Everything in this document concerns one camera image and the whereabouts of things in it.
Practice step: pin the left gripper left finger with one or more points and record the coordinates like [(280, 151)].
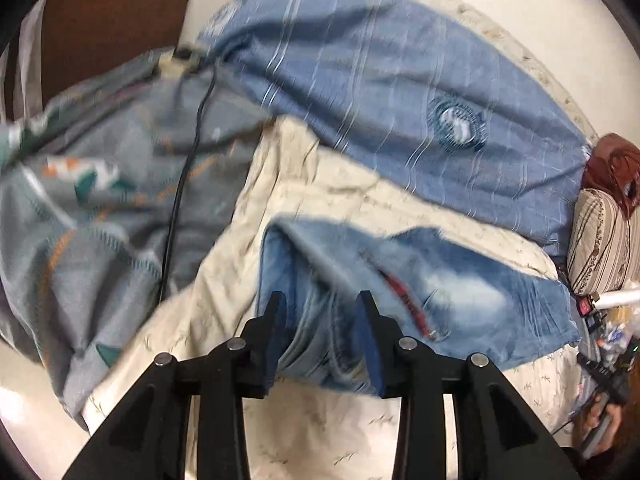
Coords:
[(144, 436)]

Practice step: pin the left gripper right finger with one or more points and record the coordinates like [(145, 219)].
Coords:
[(498, 435)]

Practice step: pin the blue denim pants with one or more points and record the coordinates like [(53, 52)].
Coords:
[(454, 300)]

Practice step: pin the person's right hand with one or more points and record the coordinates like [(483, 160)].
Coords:
[(589, 419)]

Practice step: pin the small red bottle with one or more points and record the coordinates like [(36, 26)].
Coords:
[(585, 306)]

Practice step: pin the white tube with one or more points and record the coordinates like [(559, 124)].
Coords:
[(616, 298)]

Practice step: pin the striped beige pillow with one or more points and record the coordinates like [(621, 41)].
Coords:
[(604, 246)]

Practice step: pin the cream leaf-print blanket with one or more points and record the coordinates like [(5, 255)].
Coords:
[(301, 430)]

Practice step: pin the red-brown bag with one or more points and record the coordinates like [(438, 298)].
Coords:
[(613, 168)]

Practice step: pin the grey patterned bedsheet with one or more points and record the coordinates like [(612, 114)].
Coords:
[(110, 200)]

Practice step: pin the grey cloth on headboard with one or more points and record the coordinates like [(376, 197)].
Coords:
[(21, 69)]

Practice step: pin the white power strip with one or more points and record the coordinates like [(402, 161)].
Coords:
[(179, 62)]

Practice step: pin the brown headboard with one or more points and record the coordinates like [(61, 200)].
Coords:
[(82, 39)]

